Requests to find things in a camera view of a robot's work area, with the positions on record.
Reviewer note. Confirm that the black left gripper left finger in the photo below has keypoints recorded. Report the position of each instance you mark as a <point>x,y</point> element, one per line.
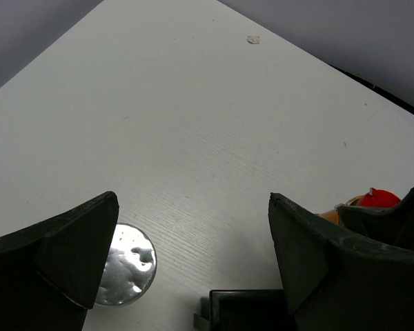
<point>50,271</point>

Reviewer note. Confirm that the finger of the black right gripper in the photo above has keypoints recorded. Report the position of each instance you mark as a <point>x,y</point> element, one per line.
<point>393,226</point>

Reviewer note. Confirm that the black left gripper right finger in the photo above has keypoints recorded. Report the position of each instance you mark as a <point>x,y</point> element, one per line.
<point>336,279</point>

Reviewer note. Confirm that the red-lid orange sauce jar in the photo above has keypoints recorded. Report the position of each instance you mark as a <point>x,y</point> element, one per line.
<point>374,198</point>

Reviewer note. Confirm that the blue-label silver-lid jar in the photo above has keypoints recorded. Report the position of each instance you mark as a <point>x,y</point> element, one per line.
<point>130,267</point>

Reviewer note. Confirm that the black three-compartment tray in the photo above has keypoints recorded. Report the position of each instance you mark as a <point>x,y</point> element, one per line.
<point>244,310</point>

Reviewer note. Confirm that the small tape scrap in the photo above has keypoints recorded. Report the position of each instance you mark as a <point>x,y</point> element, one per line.
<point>253,40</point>

